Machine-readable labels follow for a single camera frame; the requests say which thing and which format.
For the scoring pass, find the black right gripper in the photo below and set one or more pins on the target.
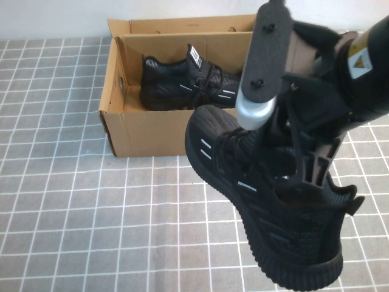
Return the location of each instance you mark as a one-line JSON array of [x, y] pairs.
[[316, 103]]

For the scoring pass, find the black knit sneaker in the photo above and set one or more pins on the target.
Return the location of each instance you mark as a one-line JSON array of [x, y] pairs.
[[298, 231]]

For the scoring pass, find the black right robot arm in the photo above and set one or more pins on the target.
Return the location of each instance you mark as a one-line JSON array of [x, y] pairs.
[[367, 79]]

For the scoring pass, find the brown cardboard shoe box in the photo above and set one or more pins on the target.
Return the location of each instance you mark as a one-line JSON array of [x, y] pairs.
[[152, 134]]

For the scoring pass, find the black sneaker with white tongue label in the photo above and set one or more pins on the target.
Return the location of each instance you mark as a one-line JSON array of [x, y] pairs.
[[170, 79]]

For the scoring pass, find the grey white-checked tablecloth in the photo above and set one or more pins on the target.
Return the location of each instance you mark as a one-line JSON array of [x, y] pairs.
[[91, 219]]

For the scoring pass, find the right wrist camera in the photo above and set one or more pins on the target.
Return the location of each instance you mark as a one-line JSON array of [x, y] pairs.
[[264, 61]]

